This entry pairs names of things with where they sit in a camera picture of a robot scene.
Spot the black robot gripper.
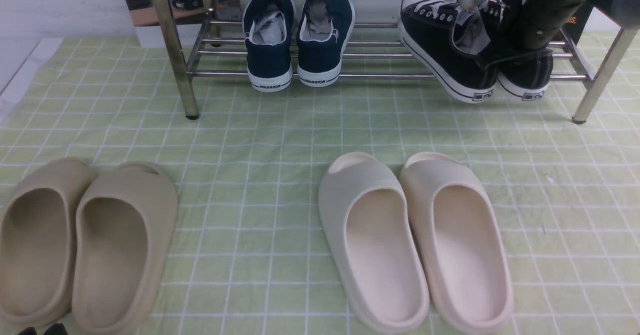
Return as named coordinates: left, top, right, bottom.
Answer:
left=459, top=0, right=601, bottom=70

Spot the black canvas sneaker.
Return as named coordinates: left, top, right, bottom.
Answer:
left=480, top=0, right=554, bottom=101
left=398, top=0, right=498, bottom=104

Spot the metal shoe rack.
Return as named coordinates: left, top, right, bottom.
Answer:
left=153, top=0, right=639, bottom=125

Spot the dark poster with orange text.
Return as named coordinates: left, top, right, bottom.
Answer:
left=561, top=2, right=594, bottom=45

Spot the right navy blue sneaker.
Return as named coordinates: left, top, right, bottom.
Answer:
left=296, top=0, right=356, bottom=88

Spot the navy blue sneaker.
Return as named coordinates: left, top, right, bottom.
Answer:
left=242, top=0, right=296, bottom=93
left=296, top=0, right=356, bottom=88

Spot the left cream foam slide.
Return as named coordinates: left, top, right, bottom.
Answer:
left=318, top=152, right=430, bottom=334

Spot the cream foam slide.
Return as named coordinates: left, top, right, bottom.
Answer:
left=318, top=152, right=430, bottom=334
left=399, top=152, right=514, bottom=335

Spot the right cream foam slide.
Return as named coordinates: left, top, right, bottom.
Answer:
left=399, top=152, right=514, bottom=335

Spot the left navy blue sneaker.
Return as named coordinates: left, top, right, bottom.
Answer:
left=242, top=0, right=296, bottom=93

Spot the photo poster on left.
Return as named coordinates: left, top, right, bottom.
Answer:
left=126, top=0, right=242, bottom=27

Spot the green checkered floor cloth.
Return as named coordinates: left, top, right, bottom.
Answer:
left=0, top=38, right=640, bottom=335

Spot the right tan foam slide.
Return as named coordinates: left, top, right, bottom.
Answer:
left=71, top=162, right=179, bottom=335

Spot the tan foam slide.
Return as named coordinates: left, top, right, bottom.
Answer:
left=71, top=162, right=179, bottom=335
left=0, top=157, right=98, bottom=328

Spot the left tan foam slide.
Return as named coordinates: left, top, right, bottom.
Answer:
left=0, top=157, right=98, bottom=328

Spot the black object at bottom edge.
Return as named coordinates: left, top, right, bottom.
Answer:
left=17, top=323, right=68, bottom=335

